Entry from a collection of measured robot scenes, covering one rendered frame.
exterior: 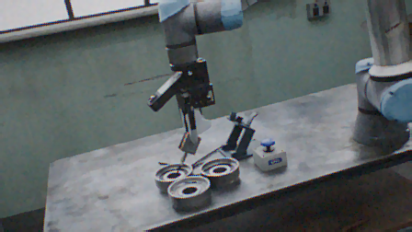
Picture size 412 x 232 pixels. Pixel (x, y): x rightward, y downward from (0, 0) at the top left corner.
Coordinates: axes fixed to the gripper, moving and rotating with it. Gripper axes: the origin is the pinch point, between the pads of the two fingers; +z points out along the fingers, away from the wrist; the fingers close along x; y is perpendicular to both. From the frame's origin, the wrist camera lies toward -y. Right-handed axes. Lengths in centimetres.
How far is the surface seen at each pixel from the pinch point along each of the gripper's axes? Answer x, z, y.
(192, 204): -12.5, 11.3, -5.7
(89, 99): 161, 23, -16
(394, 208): -6, 38, 57
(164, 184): -0.4, 9.9, -9.4
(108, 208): 2.5, 13.0, -24.4
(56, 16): 169, -26, -21
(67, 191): 19.8, 12.9, -33.7
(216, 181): -6.3, 10.8, 3.0
